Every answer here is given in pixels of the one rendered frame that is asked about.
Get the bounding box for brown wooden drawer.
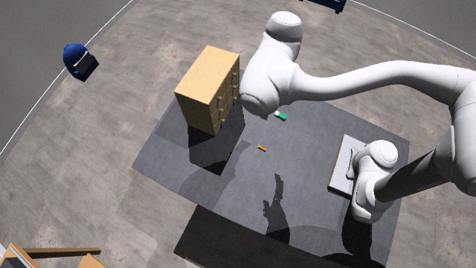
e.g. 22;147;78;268
226;72;239;100
228;84;239;111
209;80;225;115
214;105;228;134
225;58;239;90
212;93;227;125

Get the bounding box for small wooden chest of drawers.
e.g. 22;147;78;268
174;45;239;136

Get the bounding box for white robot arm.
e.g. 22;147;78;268
239;11;476;224

